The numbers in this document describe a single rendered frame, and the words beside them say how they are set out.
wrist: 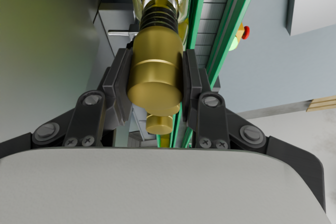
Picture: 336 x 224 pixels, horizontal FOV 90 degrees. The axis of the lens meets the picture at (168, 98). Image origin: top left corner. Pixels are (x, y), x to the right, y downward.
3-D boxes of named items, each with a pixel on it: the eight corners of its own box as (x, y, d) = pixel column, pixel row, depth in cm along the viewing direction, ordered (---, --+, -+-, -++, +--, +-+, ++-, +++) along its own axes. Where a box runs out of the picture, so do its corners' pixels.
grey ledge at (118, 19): (106, -13, 42) (95, 14, 36) (141, -12, 42) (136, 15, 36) (144, 126, 124) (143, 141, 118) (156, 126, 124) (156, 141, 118)
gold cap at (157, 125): (163, 108, 25) (162, 136, 23) (142, 101, 24) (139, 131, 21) (178, 98, 23) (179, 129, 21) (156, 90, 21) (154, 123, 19)
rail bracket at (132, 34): (113, 0, 35) (99, 44, 29) (145, 0, 36) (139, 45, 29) (117, 17, 39) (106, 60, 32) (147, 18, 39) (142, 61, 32)
